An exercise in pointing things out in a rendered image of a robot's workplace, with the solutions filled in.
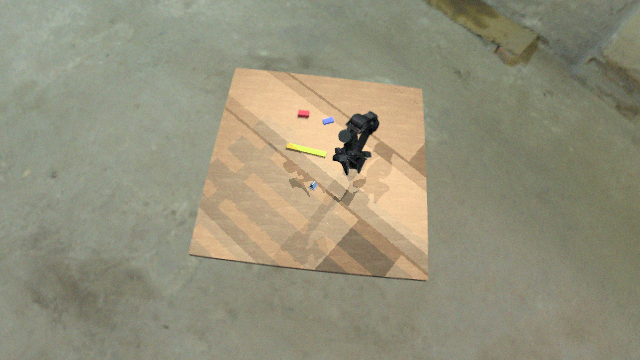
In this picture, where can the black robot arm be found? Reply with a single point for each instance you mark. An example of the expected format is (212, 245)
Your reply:
(360, 124)

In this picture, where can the yellow bar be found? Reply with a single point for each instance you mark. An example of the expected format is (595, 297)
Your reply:
(306, 150)

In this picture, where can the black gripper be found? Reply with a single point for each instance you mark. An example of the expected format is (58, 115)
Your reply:
(352, 152)

